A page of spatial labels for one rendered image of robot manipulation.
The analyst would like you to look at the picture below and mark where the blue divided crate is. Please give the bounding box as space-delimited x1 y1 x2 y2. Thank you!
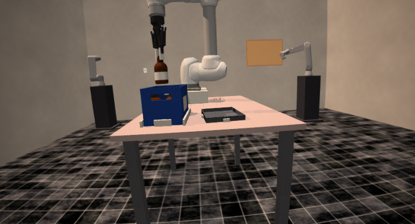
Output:
140 84 189 126

